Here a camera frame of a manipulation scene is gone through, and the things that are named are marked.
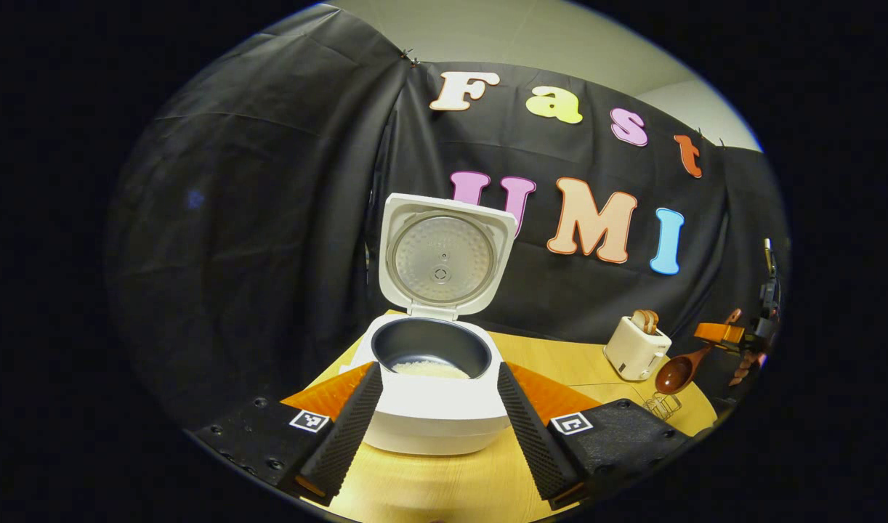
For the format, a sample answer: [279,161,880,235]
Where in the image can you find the metal wire chopstick holder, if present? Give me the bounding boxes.
[644,392,683,422]

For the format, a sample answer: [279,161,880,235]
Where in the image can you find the white rice cooker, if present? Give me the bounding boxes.
[346,192,519,456]

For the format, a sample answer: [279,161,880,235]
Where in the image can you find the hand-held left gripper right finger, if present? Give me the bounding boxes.
[496,361,695,509]

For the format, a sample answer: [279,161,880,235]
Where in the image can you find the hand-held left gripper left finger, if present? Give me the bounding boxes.
[193,362,384,507]

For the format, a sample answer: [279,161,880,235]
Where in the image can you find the black backdrop cloth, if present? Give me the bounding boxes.
[106,4,790,437]

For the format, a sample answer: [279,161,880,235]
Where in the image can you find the white toaster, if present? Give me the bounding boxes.
[604,316,672,381]

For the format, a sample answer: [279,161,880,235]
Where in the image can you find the white rice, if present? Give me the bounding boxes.
[392,360,471,380]

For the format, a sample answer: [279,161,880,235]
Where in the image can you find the brown wooden spoon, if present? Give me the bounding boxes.
[655,309,743,395]

